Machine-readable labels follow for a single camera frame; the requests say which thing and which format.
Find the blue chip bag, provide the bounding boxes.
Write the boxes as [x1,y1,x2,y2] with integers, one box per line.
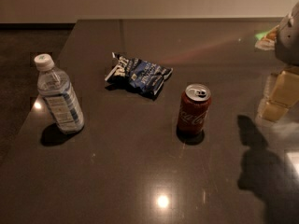
[105,52,173,98]

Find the green and white snack bag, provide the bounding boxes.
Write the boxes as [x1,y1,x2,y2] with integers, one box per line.
[255,25,278,50]

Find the clear plastic water bottle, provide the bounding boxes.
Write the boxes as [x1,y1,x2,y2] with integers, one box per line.
[34,53,85,134]

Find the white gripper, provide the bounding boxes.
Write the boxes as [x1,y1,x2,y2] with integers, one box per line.
[257,2,299,122]

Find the red Coca-Cola can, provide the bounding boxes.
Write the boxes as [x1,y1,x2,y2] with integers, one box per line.
[177,83,211,136]

